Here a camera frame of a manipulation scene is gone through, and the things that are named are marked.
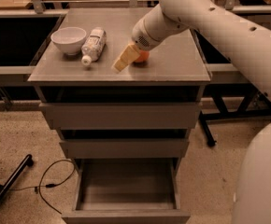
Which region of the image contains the grey drawer cabinet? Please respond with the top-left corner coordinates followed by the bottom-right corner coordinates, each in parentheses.
top-left (29, 8), bottom-right (210, 168)

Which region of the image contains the grey open bottom drawer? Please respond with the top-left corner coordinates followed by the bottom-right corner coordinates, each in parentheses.
top-left (62, 159), bottom-right (190, 224)

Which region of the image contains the black floor cable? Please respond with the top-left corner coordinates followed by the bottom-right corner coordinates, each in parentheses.
top-left (9, 159), bottom-right (77, 216)

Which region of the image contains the grey middle drawer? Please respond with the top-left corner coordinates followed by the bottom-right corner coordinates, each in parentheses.
top-left (60, 138), bottom-right (189, 159)

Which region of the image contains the white ceramic bowl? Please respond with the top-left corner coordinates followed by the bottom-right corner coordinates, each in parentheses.
top-left (50, 27), bottom-right (87, 55)

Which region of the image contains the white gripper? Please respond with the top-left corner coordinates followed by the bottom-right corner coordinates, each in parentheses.
top-left (112, 16), bottom-right (165, 73)

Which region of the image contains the clear plastic water bottle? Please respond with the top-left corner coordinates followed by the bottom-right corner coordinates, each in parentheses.
top-left (81, 27), bottom-right (107, 67)

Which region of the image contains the grey top drawer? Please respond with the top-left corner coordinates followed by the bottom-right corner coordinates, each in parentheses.
top-left (39, 103), bottom-right (201, 130)

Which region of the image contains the black table stand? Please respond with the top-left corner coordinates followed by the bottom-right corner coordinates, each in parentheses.
top-left (199, 83), bottom-right (271, 147)

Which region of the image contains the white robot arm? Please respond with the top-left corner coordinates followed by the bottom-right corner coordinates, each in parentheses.
top-left (112, 0), bottom-right (271, 224)

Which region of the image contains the orange fruit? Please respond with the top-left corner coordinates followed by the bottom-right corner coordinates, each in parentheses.
top-left (135, 50), bottom-right (150, 63)

